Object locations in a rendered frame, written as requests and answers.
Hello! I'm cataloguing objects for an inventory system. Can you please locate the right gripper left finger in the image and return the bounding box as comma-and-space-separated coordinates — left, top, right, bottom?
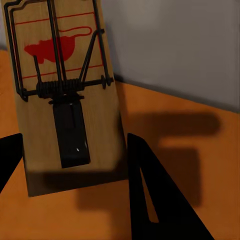
0, 133, 23, 193

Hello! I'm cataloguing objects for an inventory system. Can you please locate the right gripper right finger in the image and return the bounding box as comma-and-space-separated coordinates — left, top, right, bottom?
127, 133, 215, 240

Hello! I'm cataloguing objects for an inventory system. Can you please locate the mousetrap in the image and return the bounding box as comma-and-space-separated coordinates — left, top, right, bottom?
1, 0, 129, 198

